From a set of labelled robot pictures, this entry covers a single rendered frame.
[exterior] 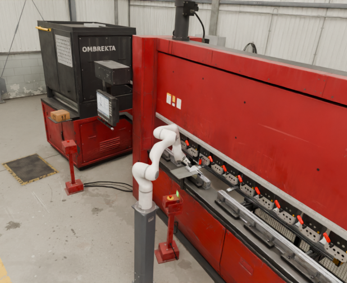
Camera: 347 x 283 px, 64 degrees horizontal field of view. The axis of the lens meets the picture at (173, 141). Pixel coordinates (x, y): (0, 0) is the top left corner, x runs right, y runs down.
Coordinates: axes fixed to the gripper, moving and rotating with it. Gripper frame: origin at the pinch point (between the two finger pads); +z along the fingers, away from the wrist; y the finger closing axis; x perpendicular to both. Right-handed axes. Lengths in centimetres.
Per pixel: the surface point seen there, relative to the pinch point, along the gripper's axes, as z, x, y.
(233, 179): -9, -13, -62
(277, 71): -89, -78, -84
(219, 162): -14.4, -18.0, -40.5
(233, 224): 11, 16, -80
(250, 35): 156, -356, 282
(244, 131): -47, -45, -64
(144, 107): -40, -17, 84
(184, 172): 0.4, 9.7, -2.4
